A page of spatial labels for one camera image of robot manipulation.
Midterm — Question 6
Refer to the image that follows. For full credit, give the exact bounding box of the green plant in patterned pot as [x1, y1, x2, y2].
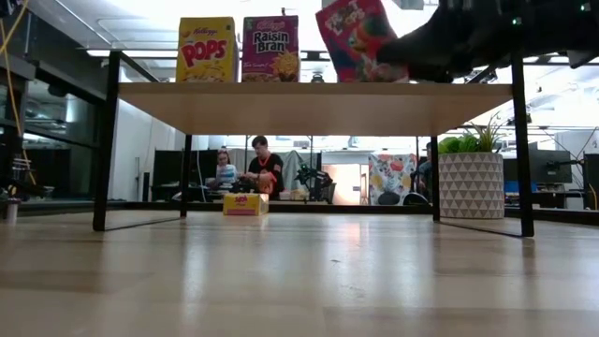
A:
[437, 116, 506, 221]

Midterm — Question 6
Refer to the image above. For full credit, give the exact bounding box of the person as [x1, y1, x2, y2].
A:
[211, 147, 241, 191]
[416, 140, 434, 198]
[240, 135, 285, 201]

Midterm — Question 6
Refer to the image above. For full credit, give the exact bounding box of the small white cylinder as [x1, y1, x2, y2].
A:
[4, 198, 20, 225]

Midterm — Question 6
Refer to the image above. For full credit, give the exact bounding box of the black computer monitor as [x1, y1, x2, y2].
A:
[503, 148, 574, 184]
[152, 149, 221, 202]

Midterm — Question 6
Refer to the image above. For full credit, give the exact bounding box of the black aluminium rig frame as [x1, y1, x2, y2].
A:
[18, 199, 599, 227]

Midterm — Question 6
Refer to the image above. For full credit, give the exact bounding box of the yellow cable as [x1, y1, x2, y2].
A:
[0, 0, 38, 187]

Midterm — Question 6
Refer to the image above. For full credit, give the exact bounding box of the black office chair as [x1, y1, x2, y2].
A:
[376, 166, 431, 206]

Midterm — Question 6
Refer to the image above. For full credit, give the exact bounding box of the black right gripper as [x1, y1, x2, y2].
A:
[376, 0, 530, 84]

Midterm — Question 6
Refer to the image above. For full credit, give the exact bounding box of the wooden shelf with black legs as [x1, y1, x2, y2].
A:
[91, 49, 536, 239]

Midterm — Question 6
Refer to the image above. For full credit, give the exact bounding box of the pale orange board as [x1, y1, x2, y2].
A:
[321, 163, 364, 206]

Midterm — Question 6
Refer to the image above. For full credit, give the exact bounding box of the yellow Corn Pops cereal box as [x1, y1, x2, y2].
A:
[222, 191, 271, 217]
[175, 16, 239, 84]

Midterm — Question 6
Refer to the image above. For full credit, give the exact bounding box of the colourful floral cloth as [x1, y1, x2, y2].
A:
[368, 153, 418, 206]

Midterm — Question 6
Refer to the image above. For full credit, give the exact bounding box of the grey hanging cloth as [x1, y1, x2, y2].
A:
[280, 149, 308, 192]

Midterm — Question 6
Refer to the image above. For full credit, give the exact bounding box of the purple Raisin Bran cereal box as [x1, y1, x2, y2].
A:
[241, 14, 301, 84]

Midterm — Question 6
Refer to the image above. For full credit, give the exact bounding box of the red Froot Loops cereal box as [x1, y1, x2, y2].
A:
[314, 0, 412, 85]

